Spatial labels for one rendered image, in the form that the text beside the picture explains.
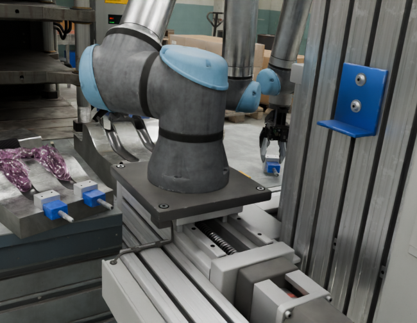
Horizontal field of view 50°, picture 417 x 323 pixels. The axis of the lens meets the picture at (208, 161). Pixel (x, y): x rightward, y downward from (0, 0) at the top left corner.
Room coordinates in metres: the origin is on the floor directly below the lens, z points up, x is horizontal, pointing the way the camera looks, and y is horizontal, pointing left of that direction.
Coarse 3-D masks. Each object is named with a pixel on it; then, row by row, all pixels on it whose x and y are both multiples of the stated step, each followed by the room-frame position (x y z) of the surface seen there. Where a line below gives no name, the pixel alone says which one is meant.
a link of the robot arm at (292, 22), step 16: (288, 0) 1.25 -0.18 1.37; (304, 0) 1.24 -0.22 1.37; (288, 16) 1.25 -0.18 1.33; (304, 16) 1.25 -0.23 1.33; (288, 32) 1.25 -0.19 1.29; (272, 48) 1.29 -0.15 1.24; (288, 48) 1.25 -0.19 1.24; (272, 64) 1.27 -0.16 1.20; (288, 64) 1.26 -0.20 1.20; (256, 80) 1.30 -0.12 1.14; (272, 80) 1.25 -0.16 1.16; (288, 80) 1.28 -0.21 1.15
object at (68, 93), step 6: (72, 36) 4.77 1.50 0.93; (60, 42) 4.68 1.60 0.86; (66, 42) 4.72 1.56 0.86; (72, 42) 4.76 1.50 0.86; (66, 48) 5.36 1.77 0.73; (66, 54) 5.36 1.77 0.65; (66, 60) 5.36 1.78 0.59; (60, 90) 5.18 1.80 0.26; (66, 90) 5.20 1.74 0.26; (72, 90) 5.22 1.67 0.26; (66, 96) 4.90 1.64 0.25; (72, 96) 4.92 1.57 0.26
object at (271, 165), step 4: (268, 156) 1.48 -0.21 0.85; (272, 156) 1.49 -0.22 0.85; (276, 156) 1.49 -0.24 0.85; (264, 160) 1.48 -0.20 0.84; (268, 160) 1.47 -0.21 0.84; (272, 160) 1.47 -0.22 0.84; (276, 160) 1.47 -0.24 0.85; (264, 164) 1.47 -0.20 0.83; (268, 164) 1.44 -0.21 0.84; (272, 164) 1.44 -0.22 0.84; (276, 164) 1.44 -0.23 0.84; (264, 168) 1.47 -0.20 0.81; (268, 168) 1.43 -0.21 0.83; (272, 168) 1.43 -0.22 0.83; (276, 168) 1.43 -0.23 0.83; (272, 172) 1.43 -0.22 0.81; (276, 172) 1.38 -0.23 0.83; (276, 176) 1.38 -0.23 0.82
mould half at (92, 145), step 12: (144, 120) 1.54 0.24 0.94; (156, 120) 1.55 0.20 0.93; (84, 132) 1.44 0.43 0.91; (96, 132) 1.40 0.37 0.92; (120, 132) 1.43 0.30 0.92; (132, 132) 1.45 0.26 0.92; (156, 132) 1.49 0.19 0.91; (84, 144) 1.45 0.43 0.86; (96, 144) 1.35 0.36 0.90; (108, 144) 1.36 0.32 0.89; (132, 144) 1.40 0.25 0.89; (84, 156) 1.45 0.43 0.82; (96, 156) 1.33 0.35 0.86; (108, 156) 1.27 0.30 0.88; (120, 156) 1.28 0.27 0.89; (144, 156) 1.29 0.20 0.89; (96, 168) 1.33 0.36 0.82; (108, 168) 1.22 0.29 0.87; (108, 180) 1.23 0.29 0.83
